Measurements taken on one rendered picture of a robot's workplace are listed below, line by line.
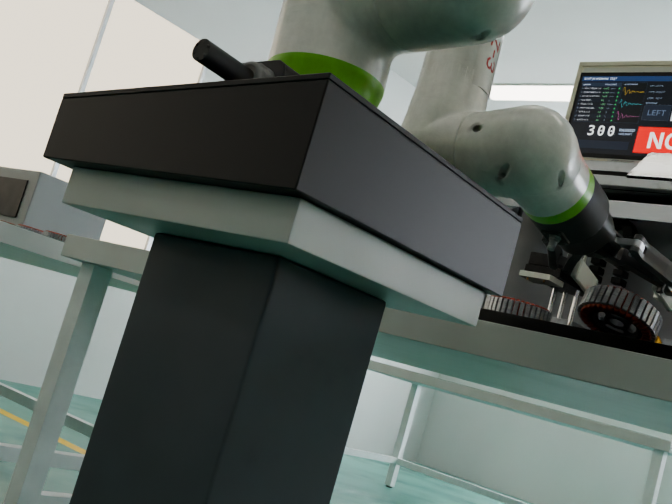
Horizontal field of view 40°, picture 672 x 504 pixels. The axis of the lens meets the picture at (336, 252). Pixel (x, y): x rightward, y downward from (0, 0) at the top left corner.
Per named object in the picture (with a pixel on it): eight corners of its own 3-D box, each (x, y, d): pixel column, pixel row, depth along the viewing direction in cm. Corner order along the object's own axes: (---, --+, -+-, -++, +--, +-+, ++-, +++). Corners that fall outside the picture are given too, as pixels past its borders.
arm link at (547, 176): (541, 166, 97) (568, 81, 101) (441, 166, 105) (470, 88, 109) (588, 232, 107) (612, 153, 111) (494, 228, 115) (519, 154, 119)
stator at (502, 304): (524, 321, 147) (530, 299, 148) (469, 311, 155) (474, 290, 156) (559, 337, 155) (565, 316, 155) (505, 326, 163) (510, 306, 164)
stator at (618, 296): (641, 313, 121) (651, 290, 122) (565, 298, 129) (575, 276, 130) (663, 356, 128) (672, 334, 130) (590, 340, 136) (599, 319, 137)
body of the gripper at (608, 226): (535, 237, 118) (562, 272, 124) (596, 245, 112) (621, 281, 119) (555, 188, 120) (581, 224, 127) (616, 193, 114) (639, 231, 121)
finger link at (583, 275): (574, 276, 130) (570, 275, 130) (592, 298, 135) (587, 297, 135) (582, 257, 131) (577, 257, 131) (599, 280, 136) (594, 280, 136)
